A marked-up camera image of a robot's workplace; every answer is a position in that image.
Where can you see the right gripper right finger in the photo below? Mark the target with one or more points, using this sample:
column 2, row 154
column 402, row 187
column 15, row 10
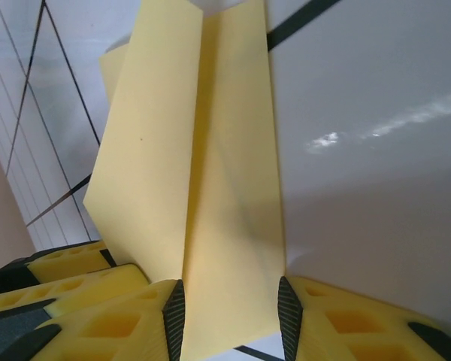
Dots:
column 342, row 327

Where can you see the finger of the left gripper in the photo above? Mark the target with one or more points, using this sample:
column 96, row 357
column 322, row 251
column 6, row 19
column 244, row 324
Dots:
column 60, row 265
column 79, row 291

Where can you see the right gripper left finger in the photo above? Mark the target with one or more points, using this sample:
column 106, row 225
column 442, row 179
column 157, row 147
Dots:
column 135, row 323

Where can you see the yellow cloth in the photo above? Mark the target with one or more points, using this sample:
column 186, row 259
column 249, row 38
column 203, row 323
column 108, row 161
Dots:
column 195, row 169

